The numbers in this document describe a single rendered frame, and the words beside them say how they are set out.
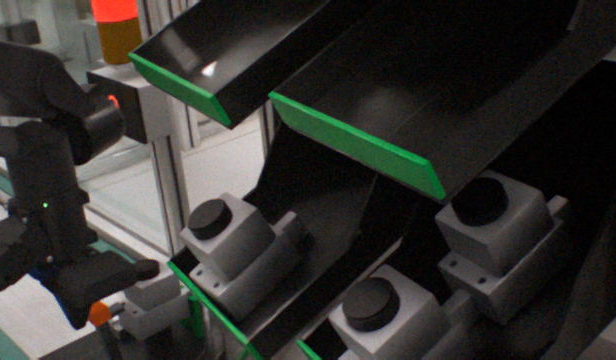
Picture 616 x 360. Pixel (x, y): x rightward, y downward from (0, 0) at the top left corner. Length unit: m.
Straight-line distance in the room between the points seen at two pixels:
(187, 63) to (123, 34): 0.43
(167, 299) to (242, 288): 0.32
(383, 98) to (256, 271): 0.18
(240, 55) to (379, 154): 0.18
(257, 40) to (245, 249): 0.14
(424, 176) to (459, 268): 0.15
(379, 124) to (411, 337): 0.11
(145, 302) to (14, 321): 0.36
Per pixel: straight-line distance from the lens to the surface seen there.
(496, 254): 0.43
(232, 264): 0.52
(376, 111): 0.40
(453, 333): 0.44
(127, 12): 0.96
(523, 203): 0.44
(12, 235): 0.75
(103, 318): 0.83
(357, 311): 0.41
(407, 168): 0.33
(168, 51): 0.55
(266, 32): 0.51
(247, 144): 1.78
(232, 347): 0.91
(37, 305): 1.18
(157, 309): 0.84
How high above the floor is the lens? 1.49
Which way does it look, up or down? 24 degrees down
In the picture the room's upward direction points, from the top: 5 degrees counter-clockwise
